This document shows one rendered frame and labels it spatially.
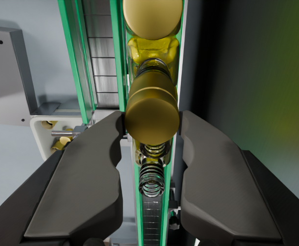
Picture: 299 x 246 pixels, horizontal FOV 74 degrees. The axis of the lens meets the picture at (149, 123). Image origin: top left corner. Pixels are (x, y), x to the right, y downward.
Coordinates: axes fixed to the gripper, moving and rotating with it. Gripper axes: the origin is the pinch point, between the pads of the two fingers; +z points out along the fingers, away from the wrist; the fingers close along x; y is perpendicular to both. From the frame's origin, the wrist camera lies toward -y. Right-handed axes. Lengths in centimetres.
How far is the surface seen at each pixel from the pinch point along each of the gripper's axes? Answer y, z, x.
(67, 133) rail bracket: 16.8, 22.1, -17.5
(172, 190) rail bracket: 40.7, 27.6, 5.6
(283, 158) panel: 6.5, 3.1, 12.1
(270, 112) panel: 3.8, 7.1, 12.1
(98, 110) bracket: 15.5, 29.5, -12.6
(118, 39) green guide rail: -1.1, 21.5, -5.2
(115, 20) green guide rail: -3.7, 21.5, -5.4
